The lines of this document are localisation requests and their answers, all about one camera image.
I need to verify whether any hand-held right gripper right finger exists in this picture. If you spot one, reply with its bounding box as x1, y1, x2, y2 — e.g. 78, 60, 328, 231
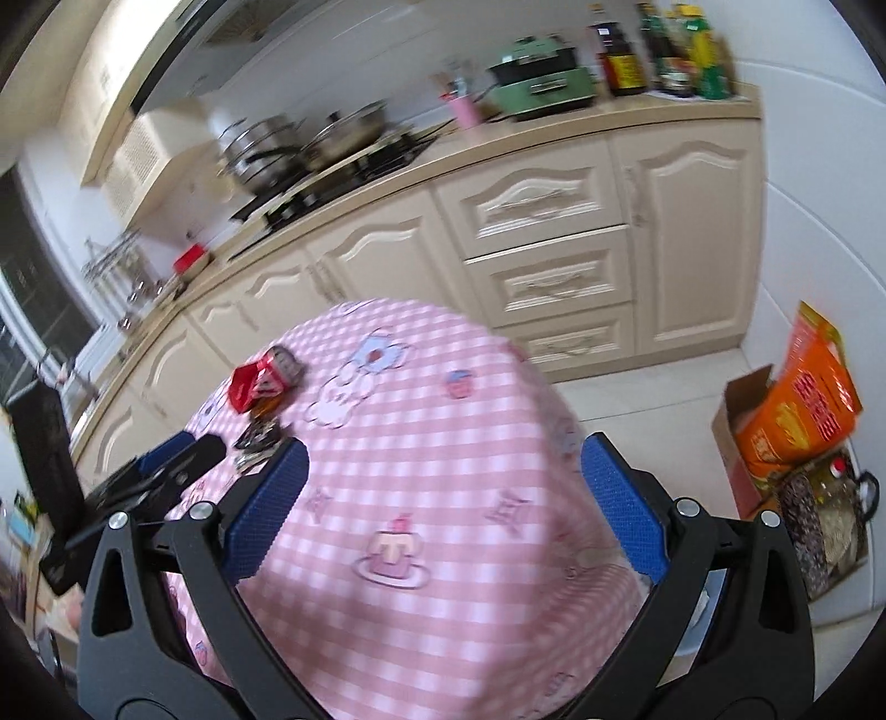
568, 431, 816, 720

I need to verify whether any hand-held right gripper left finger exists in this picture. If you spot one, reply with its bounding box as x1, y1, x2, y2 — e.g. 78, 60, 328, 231
75, 438, 326, 720

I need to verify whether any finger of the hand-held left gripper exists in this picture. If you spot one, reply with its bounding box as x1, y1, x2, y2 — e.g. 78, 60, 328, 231
138, 430, 229, 497

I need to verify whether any dark wrapper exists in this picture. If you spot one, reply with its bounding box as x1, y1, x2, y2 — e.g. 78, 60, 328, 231
234, 417, 286, 474

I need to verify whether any red snack wrapper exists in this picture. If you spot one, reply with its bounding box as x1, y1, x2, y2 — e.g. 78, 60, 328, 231
230, 348, 303, 415

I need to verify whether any brown cardboard box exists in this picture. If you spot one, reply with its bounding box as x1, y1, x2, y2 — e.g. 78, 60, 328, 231
712, 363, 872, 605

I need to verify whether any pink checkered tablecloth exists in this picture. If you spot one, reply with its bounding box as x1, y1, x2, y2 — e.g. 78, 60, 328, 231
162, 297, 648, 720

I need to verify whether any cream cabinet door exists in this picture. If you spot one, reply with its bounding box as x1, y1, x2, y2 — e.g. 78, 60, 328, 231
305, 190, 487, 328
186, 248, 348, 362
609, 119, 764, 362

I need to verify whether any cream cabinet drawer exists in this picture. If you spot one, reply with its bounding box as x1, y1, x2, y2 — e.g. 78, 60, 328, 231
435, 138, 629, 261
494, 302, 637, 383
462, 225, 635, 331

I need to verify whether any black dotted bag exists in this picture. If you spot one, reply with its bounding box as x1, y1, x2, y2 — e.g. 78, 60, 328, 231
777, 472, 832, 600

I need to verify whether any dark window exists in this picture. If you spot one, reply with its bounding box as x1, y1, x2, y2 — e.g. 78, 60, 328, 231
0, 164, 99, 411

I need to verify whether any red container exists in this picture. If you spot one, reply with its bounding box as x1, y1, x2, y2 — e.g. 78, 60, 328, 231
172, 244, 213, 276

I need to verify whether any large orange bag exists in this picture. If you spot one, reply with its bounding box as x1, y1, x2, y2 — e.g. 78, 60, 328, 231
735, 300, 863, 487

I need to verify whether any metal dish rack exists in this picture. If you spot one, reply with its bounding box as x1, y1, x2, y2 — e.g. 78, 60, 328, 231
81, 227, 151, 293

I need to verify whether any clear plastic jug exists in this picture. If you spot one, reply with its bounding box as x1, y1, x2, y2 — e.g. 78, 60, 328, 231
815, 453, 882, 569

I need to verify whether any cream box with grille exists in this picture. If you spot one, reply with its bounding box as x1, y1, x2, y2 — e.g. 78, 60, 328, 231
102, 111, 224, 231

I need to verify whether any cream kitchen cabinet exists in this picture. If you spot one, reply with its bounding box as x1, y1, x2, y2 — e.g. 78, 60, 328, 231
69, 86, 766, 480

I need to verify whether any steel pot with lid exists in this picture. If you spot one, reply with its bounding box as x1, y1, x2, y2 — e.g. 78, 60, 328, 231
217, 114, 314, 199

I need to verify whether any black gas hob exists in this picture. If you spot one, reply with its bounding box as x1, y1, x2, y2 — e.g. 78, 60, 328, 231
228, 128, 442, 231

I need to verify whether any steel frying pan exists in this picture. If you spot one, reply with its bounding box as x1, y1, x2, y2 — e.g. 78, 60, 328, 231
303, 100, 393, 172

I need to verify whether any white range hood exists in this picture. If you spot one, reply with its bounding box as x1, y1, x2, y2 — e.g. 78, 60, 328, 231
128, 0, 451, 117

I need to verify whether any pink utensil holder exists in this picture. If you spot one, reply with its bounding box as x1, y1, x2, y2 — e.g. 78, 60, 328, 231
449, 92, 483, 132

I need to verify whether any green electric cooker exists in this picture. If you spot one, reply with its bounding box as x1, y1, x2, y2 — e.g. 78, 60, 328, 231
486, 37, 601, 124

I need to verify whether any dark sauce bottle red label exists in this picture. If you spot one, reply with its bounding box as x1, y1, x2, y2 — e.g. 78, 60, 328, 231
586, 3, 650, 99

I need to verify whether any dark glass bottle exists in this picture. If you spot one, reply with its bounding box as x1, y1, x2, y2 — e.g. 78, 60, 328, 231
637, 0, 697, 99

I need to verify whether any yellow green bottle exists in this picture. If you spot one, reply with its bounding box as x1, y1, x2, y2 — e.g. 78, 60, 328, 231
674, 3, 736, 99

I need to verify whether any cream wall cabinet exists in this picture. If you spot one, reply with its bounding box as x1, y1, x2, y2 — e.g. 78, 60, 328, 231
57, 0, 209, 187

